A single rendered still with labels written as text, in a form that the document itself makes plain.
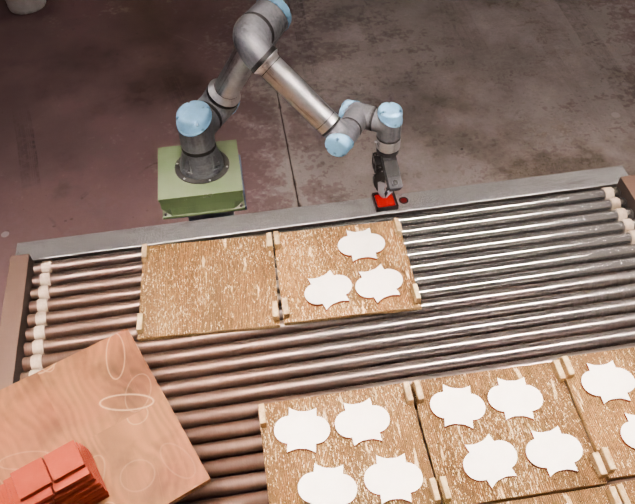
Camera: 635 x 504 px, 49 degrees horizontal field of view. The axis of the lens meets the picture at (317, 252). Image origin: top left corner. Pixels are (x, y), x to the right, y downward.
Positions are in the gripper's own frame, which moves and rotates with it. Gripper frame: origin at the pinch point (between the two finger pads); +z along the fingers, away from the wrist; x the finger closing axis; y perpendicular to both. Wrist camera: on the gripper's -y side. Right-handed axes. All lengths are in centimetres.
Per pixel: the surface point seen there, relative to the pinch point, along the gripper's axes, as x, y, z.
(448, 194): -22.2, -0.1, 2.9
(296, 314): 36, -42, 1
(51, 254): 110, -4, 3
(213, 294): 60, -30, 1
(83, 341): 98, -39, 3
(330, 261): 22.9, -23.8, 0.8
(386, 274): 7.2, -32.6, -0.3
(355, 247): 14.3, -20.4, -0.3
